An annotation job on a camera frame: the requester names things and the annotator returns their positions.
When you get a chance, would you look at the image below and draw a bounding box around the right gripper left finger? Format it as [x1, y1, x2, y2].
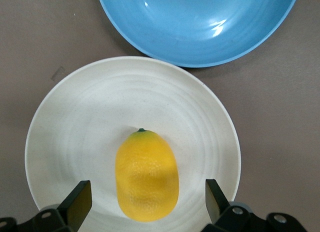
[17, 180, 93, 232]

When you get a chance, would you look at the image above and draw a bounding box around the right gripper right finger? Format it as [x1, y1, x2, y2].
[202, 178, 307, 232]

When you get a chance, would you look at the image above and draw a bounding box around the yellow lemon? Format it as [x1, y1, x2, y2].
[114, 128, 180, 222]

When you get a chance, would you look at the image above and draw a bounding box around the brown table cover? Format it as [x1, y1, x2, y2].
[0, 0, 320, 232]

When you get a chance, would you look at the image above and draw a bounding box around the beige plate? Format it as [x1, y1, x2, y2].
[24, 56, 242, 232]

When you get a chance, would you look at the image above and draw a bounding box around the blue plate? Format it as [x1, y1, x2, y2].
[96, 0, 301, 68]

